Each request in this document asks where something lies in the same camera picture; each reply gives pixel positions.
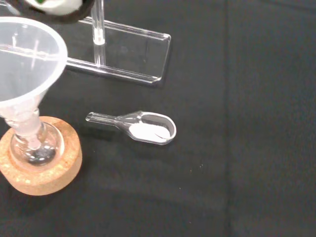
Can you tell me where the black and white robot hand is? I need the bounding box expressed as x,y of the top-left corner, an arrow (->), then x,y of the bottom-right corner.
18,0 -> 96,24

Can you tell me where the translucent plastic funnel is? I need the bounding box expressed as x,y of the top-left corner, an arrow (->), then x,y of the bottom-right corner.
0,16 -> 69,150

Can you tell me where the clear acrylic funnel stand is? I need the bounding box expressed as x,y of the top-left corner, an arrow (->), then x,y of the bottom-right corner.
0,0 -> 171,86

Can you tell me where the round-bottom glass flask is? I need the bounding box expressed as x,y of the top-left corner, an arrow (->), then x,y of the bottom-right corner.
9,108 -> 65,165

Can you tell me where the black cloth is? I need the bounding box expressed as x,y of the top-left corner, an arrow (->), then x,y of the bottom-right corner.
0,0 -> 316,237

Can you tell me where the cork ring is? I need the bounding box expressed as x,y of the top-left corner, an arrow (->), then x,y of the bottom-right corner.
0,116 -> 83,197

